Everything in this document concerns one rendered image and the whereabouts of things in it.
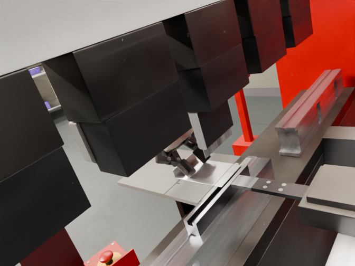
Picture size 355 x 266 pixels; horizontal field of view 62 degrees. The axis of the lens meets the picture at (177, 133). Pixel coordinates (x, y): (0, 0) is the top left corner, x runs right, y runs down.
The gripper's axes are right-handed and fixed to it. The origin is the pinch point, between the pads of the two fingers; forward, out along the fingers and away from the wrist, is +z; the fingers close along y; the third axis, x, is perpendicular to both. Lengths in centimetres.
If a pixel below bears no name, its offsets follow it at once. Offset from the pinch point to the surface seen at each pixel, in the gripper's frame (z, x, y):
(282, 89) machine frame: 3, 19, 84
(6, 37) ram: -18.2, -31.9, -31.8
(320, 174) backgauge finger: 17.1, -21.5, -0.6
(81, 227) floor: -34, 197, 31
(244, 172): 9.4, -5.7, 2.9
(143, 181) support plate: -5.6, 10.2, -7.3
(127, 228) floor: -7, 166, 45
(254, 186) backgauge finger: 11.8, -10.8, -2.7
